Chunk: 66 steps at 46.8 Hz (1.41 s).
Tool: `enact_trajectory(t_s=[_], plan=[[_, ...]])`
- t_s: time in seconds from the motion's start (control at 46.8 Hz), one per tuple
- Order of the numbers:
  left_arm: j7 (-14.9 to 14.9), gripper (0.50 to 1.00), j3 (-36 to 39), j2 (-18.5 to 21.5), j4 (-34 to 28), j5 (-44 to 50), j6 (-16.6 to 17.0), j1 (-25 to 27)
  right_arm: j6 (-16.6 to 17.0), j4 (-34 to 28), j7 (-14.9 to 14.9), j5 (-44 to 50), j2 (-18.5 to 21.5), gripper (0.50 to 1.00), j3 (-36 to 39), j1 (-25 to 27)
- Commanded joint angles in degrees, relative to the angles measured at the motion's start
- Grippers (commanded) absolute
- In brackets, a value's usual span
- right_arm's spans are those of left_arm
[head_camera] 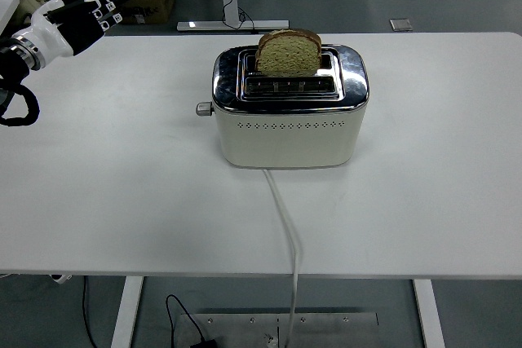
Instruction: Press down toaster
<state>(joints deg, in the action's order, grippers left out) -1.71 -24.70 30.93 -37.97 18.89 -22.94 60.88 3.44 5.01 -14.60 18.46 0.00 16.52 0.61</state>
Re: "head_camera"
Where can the silver toaster lever knob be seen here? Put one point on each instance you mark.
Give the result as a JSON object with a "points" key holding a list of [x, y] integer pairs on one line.
{"points": [[203, 108]]}

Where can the white side table top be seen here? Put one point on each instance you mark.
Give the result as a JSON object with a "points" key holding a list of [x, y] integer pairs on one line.
{"points": [[7, 10]]}

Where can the brown bread slice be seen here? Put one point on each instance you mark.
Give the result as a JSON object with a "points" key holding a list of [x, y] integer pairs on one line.
{"points": [[287, 56]]}

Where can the grey floor outlet plate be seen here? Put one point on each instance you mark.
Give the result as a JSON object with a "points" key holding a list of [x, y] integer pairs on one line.
{"points": [[401, 25]]}

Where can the cream chrome two-slot toaster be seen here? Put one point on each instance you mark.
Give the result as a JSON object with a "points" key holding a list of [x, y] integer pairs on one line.
{"points": [[285, 144]]}

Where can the beige cloth bag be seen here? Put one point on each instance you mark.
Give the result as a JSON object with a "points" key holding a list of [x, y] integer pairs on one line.
{"points": [[30, 1]]}

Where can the white table leg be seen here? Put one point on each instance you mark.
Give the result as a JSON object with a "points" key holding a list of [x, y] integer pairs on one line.
{"points": [[429, 315], [126, 311]]}

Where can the grey metal plate with screws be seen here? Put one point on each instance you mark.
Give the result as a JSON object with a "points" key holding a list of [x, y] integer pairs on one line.
{"points": [[334, 331]]}

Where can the brown cardboard box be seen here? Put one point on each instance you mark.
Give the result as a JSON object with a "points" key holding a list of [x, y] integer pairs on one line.
{"points": [[153, 5]]}

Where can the small white clip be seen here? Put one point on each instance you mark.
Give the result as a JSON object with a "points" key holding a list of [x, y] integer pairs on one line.
{"points": [[61, 278]]}

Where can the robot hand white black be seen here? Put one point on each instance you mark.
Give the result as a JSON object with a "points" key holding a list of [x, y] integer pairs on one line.
{"points": [[53, 38]]}

